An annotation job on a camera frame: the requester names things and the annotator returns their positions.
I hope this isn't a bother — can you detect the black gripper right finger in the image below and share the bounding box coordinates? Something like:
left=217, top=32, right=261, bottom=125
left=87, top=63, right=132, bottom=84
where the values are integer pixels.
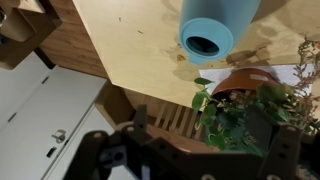
left=245, top=106, right=320, bottom=180

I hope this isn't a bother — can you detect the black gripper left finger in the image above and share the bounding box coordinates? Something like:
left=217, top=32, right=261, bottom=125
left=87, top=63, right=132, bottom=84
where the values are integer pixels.
left=63, top=105, right=150, bottom=180

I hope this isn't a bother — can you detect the teal plastic watering can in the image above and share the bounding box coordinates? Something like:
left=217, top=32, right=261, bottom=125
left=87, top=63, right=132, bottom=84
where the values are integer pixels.
left=179, top=0, right=261, bottom=65

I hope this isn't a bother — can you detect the green potted plant terracotta pot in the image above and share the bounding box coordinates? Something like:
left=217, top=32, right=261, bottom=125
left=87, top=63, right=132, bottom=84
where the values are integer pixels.
left=191, top=67, right=320, bottom=158

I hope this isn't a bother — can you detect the dried brown plant sprig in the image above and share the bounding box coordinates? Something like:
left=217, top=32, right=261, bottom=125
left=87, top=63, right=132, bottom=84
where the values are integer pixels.
left=294, top=36, right=320, bottom=125

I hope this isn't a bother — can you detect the white paper under pot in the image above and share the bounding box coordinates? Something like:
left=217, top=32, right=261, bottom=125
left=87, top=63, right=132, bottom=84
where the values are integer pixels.
left=199, top=65, right=299, bottom=95

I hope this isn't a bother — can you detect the wooden chair by armchair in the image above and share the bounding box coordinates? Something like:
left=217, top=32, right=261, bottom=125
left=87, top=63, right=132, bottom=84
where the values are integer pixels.
left=95, top=82, right=218, bottom=153

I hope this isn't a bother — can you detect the white door with handle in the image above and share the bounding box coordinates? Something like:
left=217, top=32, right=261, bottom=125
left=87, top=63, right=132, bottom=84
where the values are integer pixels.
left=0, top=53, right=106, bottom=180

